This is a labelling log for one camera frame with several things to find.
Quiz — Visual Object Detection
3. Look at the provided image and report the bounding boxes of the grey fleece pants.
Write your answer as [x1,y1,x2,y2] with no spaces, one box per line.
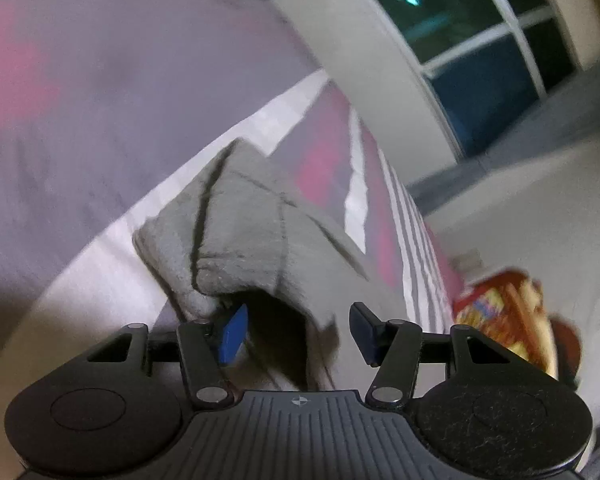
[133,139,368,389]

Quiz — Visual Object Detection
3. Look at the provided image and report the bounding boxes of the colourful red yellow blanket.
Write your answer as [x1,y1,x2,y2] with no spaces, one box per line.
[453,269,582,389]

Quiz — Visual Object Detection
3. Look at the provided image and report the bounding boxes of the striped pink purple bedsheet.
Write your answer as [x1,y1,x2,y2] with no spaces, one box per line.
[0,0,451,479]

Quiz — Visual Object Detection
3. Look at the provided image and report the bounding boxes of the grey right curtain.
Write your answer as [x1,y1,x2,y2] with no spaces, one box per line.
[407,62,600,214]

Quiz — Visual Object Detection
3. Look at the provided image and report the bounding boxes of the dark glass window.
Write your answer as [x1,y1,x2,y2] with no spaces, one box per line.
[374,0,576,158]

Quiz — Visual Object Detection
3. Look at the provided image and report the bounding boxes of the white wall socket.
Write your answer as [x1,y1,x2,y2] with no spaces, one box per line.
[451,249,483,274]

